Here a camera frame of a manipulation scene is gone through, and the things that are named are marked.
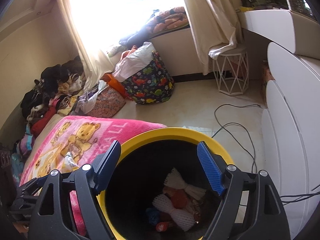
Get pink bear fleece blanket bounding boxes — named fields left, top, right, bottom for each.
left=18, top=115, right=168, bottom=237

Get white wire side table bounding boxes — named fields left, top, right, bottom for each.
left=213, top=44, right=249, bottom=96

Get red snack wrapper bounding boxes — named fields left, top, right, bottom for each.
left=163, top=186, right=189, bottom=209

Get white yellow snack bag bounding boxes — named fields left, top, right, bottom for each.
left=60, top=152, right=79, bottom=173

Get blue clothing on sill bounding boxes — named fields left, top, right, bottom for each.
left=119, top=29, right=149, bottom=49

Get cream curtain right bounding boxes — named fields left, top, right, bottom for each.
left=184, top=0, right=242, bottom=75

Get white foam net in bin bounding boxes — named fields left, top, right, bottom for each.
left=152, top=194, right=195, bottom=232

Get white bag in basket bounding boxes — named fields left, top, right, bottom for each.
left=112, top=42, right=156, bottom=82

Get dinosaur print laundry basket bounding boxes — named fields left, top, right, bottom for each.
left=121, top=51, right=174, bottom=105

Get cream curtain left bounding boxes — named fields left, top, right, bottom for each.
left=57, top=0, right=114, bottom=90

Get floral pink cushion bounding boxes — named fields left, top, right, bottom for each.
left=86, top=86, right=126, bottom=118

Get black cables by cabinet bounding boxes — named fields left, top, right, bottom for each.
left=279, top=183, right=320, bottom=207

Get orange bag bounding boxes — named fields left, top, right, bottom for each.
left=101, top=73, right=133, bottom=101

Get dark bag on cabinet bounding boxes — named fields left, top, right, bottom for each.
left=241, top=0, right=289, bottom=10

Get yellow-rimmed trash bin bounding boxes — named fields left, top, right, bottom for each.
left=98, top=127, right=233, bottom=239

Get orange patterned quilt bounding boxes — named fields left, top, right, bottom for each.
left=145, top=7, right=189, bottom=34

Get cream curtain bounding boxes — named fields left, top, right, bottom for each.
left=184, top=0, right=242, bottom=75
left=57, top=0, right=114, bottom=90

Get white foam net bundle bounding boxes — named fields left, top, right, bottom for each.
left=164, top=168, right=206, bottom=200

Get pile of clothes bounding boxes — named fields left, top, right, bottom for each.
left=10, top=55, right=101, bottom=181

